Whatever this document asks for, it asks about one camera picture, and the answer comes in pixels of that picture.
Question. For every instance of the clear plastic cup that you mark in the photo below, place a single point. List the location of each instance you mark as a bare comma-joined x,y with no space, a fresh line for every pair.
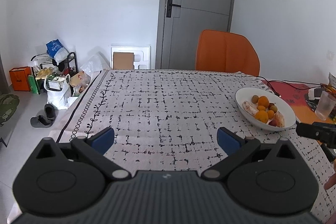
325,106

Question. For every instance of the black-and-white patterned tablecloth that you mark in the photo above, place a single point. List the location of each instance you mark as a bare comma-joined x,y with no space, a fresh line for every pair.
157,103

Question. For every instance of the dark grey slipper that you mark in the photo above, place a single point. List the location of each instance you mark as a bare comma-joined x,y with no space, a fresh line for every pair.
40,121
50,111

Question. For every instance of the yellow slippers pair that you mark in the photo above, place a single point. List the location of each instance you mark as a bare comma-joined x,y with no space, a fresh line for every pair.
44,73

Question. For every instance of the small dark red apple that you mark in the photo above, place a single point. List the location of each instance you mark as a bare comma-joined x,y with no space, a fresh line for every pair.
273,123

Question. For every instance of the person's right hand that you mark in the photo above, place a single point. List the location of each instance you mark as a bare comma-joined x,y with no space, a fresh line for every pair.
331,182

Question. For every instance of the white foam packaging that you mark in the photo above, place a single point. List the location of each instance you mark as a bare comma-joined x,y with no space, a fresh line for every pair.
141,52

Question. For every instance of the small orange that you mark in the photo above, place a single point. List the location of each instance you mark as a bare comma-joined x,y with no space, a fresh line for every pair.
261,108

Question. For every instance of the small yellow-brown fruit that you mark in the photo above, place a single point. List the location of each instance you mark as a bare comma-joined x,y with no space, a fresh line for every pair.
254,98
273,108

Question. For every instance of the printed snack bag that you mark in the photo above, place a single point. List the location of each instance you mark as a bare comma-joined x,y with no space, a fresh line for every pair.
332,79

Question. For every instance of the black shoe rack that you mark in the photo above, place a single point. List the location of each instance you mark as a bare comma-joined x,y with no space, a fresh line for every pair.
73,61

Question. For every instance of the white plate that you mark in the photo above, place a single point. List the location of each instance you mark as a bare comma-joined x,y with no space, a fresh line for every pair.
246,94

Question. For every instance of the black round pad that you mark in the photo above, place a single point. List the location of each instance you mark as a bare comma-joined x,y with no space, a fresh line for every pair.
311,104

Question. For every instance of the clear plastic bag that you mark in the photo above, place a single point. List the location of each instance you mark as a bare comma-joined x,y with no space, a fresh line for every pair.
94,64

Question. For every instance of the red and orange table mat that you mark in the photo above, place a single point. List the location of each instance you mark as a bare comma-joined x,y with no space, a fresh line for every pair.
296,98

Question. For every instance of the orange shopping bag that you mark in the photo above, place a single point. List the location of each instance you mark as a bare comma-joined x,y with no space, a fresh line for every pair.
19,79

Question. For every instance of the white tote bag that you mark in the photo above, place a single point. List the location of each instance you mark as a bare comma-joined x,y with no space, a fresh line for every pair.
56,98

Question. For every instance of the brown cardboard piece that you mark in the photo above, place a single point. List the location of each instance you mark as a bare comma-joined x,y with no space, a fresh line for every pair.
123,60

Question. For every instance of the green bag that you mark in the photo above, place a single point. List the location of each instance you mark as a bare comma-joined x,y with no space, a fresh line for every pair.
33,85

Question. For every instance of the white small device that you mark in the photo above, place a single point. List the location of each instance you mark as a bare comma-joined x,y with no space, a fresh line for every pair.
315,92

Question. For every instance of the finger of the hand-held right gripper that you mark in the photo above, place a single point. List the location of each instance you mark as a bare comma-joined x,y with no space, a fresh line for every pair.
305,130

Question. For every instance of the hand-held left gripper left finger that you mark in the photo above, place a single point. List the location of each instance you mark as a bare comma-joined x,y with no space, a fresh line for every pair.
103,139

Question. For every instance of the green camouflage cloth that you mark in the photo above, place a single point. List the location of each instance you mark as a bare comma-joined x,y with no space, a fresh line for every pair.
8,108

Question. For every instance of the orange chair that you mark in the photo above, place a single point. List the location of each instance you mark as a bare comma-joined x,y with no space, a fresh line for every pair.
225,53

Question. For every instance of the brown paper bag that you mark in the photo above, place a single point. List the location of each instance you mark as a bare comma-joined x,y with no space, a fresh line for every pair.
78,82

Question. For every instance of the blue and white bag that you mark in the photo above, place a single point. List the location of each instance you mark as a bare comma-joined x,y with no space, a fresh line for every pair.
55,49

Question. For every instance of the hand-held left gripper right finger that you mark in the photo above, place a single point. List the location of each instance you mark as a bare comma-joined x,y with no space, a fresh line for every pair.
228,141

